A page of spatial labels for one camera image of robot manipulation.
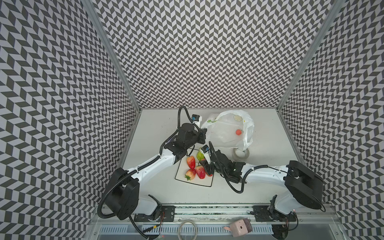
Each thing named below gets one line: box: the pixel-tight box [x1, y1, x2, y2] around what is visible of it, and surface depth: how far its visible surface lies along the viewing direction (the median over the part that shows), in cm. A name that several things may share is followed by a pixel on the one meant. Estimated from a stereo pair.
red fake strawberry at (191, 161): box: [187, 155, 196, 169], surface depth 88 cm
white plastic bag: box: [201, 110, 255, 151], surface depth 84 cm
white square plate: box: [175, 149, 214, 187], surface depth 85 cm
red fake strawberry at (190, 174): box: [184, 169, 197, 181], surface depth 83 cm
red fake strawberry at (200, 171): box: [196, 165, 206, 179], surface depth 84 cm
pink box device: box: [224, 218, 253, 238], surface depth 65 cm
